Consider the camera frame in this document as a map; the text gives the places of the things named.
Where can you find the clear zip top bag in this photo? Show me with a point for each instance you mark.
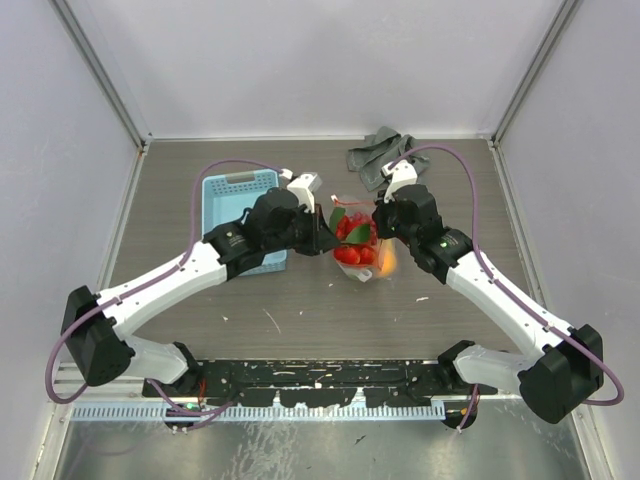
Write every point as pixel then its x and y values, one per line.
pixel 352 204

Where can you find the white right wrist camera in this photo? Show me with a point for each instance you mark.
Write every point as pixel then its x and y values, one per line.
pixel 399 175

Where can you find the blue plastic basket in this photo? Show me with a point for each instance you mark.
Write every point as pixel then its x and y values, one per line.
pixel 225 200

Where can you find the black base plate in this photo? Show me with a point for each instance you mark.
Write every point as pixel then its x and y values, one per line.
pixel 320 384

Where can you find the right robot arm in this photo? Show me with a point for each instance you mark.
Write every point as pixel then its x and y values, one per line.
pixel 555 369

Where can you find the blue slotted cable duct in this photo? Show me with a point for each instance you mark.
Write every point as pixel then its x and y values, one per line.
pixel 158 411

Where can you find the red strawberry cluster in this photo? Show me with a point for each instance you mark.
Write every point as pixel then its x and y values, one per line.
pixel 358 235

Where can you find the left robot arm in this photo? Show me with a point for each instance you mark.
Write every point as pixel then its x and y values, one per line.
pixel 99 328

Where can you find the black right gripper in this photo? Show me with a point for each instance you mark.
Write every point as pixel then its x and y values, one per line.
pixel 379 215

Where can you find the grey crumpled cloth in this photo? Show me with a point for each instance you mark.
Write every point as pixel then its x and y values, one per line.
pixel 377 150

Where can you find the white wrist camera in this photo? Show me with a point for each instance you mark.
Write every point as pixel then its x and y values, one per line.
pixel 303 186
pixel 399 175

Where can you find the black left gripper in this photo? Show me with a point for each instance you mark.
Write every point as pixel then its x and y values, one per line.
pixel 321 239

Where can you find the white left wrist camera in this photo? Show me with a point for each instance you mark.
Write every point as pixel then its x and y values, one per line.
pixel 303 186

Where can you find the aluminium frame rail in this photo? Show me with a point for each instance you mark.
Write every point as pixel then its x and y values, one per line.
pixel 66 379

